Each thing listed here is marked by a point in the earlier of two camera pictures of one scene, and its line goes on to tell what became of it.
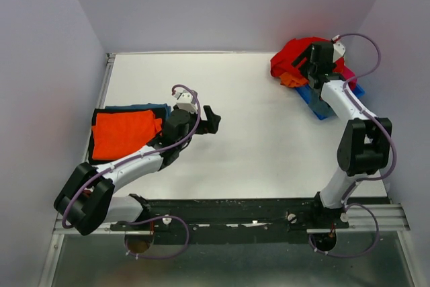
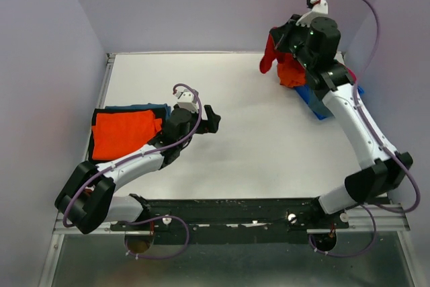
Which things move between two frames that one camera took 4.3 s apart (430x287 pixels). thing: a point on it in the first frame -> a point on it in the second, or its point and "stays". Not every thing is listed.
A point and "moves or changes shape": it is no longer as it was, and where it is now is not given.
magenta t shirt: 349,76 stays
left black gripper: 211,125 stays
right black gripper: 308,56 -> 283,33
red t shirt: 285,56 moves or changes shape
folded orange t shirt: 118,134 stays
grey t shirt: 320,105 stays
